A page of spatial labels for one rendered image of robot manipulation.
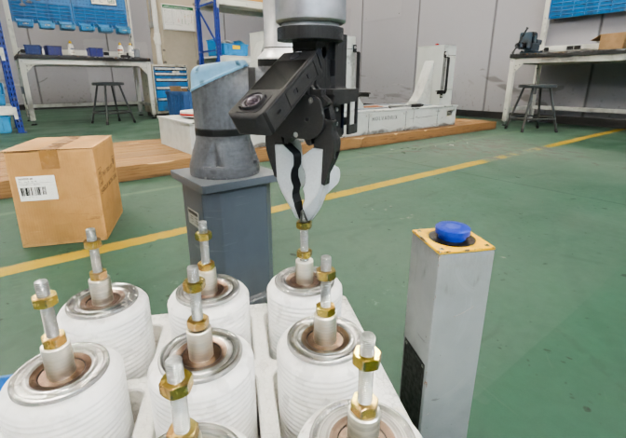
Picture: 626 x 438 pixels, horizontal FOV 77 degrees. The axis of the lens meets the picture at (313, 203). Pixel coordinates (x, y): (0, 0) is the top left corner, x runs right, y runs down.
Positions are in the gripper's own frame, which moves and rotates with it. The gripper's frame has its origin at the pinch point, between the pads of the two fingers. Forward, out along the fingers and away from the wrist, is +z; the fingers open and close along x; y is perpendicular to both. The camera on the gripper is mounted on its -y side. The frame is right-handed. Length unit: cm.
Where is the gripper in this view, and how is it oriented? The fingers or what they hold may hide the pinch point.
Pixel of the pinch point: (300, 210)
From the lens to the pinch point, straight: 46.4
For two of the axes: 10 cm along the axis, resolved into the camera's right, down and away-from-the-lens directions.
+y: 5.4, -2.6, 8.0
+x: -8.4, -1.7, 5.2
